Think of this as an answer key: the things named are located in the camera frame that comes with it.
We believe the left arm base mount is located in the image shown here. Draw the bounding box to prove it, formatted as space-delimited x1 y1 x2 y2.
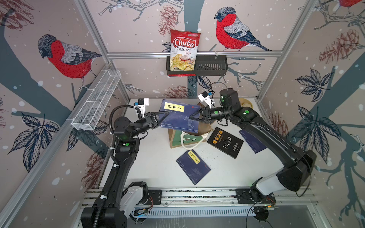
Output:
144 190 162 206

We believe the circuit board with wires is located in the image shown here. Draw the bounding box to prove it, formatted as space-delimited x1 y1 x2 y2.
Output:
130 208 150 219

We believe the white wire mesh shelf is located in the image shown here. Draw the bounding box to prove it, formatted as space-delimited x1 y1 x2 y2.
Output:
71 69 121 131

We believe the jute and green canvas bag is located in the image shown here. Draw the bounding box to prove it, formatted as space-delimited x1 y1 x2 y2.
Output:
168 103 213 149

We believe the yellow bowl with buns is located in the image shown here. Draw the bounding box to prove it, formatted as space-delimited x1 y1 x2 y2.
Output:
239 98 253 109

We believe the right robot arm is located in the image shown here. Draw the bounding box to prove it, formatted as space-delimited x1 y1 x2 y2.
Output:
189 88 317 203

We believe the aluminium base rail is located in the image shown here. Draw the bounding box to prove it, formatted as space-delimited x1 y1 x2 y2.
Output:
135 187 317 219

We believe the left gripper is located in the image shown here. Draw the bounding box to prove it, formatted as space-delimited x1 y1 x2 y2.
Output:
130 112 168 140

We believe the blue book yellow label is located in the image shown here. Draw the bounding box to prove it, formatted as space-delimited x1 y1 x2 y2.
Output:
176 150 211 185
239 130 267 154

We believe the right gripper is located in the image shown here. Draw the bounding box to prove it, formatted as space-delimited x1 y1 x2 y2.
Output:
189 107 232 124

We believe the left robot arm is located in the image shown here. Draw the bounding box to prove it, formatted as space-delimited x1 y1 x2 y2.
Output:
80 105 169 228

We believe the red Chuba cassava chips bag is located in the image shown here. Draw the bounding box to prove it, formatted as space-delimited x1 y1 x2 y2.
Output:
168 29 200 77

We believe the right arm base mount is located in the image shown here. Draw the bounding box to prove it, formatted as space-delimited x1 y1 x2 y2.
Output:
235 188 276 204

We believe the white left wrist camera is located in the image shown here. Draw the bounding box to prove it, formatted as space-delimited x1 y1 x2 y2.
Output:
134 98 150 115

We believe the black book with gold title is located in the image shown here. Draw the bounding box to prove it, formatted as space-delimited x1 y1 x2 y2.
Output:
207 127 244 159

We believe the black wire basket shelf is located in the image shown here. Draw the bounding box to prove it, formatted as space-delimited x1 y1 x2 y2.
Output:
166 55 228 77

